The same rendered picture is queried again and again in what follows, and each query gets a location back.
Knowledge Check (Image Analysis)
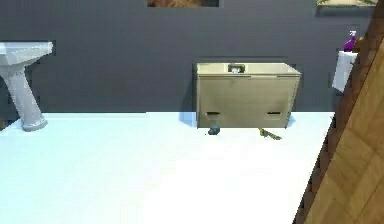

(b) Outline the beige cabinet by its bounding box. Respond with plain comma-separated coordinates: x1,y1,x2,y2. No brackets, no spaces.
195,62,302,130

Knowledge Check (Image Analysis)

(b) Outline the green brush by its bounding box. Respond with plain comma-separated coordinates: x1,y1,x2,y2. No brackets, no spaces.
258,127,283,141

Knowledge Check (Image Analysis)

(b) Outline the brown framed picture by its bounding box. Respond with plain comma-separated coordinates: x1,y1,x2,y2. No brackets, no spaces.
146,0,220,8

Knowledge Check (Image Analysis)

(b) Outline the white toilet tank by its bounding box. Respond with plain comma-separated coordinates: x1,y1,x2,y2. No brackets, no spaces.
331,50,359,94

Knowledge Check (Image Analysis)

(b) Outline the brown wooden door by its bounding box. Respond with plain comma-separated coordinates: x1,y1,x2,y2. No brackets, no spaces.
292,0,384,224

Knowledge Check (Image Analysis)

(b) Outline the purple spray bottle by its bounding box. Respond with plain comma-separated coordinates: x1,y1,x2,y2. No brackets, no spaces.
343,30,358,53

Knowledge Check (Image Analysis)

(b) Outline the grey framed window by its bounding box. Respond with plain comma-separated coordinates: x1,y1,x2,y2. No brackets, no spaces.
315,0,379,18

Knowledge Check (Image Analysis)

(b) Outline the white pedestal sink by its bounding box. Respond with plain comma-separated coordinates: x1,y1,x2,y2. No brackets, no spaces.
0,41,54,132

